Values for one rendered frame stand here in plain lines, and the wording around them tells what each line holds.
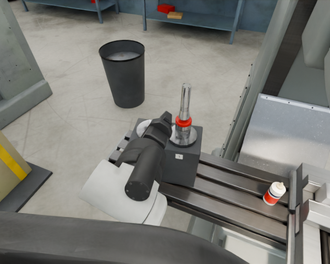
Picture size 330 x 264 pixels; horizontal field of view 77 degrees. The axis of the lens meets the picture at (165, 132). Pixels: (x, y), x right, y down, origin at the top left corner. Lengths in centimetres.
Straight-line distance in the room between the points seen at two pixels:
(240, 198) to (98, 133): 178
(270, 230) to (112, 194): 57
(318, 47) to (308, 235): 47
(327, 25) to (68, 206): 182
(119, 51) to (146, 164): 235
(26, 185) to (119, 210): 184
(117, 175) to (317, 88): 81
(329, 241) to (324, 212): 9
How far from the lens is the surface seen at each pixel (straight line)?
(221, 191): 78
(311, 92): 96
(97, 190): 31
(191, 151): 62
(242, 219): 75
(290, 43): 86
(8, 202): 211
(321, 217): 73
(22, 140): 257
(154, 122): 46
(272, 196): 76
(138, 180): 27
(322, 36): 58
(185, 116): 57
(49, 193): 203
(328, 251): 75
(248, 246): 85
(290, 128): 99
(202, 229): 149
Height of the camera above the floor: 159
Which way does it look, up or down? 46 degrees down
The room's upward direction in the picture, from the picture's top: straight up
